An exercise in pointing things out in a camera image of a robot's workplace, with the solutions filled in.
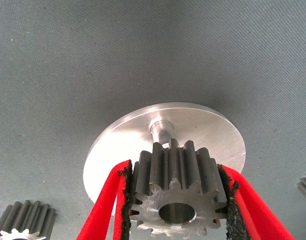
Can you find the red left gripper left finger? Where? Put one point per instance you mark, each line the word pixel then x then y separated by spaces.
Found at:
pixel 103 200

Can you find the dark grey table cloth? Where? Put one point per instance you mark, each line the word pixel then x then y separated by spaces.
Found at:
pixel 153 50

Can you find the round metal carrier plate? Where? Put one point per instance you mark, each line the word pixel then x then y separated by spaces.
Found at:
pixel 205 130

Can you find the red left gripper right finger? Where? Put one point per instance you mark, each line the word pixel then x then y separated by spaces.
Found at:
pixel 248 212

